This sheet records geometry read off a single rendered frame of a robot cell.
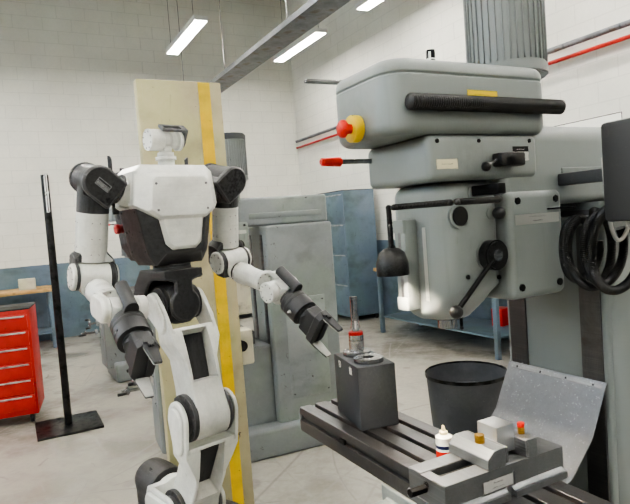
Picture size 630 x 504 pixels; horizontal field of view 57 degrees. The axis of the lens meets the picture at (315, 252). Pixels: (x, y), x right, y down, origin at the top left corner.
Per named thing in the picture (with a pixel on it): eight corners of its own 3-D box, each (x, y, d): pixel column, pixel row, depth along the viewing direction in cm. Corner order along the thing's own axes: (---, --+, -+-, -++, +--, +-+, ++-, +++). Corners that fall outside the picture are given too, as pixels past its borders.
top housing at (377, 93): (393, 132, 117) (388, 52, 116) (330, 151, 140) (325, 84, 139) (552, 133, 139) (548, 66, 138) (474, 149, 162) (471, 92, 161)
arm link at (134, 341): (121, 384, 135) (107, 350, 143) (161, 378, 141) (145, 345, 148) (130, 344, 129) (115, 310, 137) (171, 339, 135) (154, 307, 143)
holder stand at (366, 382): (361, 431, 167) (356, 363, 166) (337, 409, 189) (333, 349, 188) (399, 424, 171) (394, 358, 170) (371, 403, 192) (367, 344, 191)
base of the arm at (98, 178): (61, 193, 170) (74, 157, 170) (103, 207, 178) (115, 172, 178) (75, 199, 158) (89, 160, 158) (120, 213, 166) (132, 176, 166)
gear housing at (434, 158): (430, 180, 122) (427, 133, 122) (367, 190, 144) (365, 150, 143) (540, 176, 138) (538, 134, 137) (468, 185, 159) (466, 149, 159)
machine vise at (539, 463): (450, 524, 114) (447, 470, 114) (405, 495, 127) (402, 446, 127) (570, 476, 130) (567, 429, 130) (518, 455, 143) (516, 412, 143)
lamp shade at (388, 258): (370, 276, 127) (368, 248, 127) (389, 272, 132) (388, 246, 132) (396, 277, 122) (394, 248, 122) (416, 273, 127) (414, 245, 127)
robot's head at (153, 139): (144, 159, 177) (141, 130, 176) (174, 159, 183) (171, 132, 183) (153, 156, 172) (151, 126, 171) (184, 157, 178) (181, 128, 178)
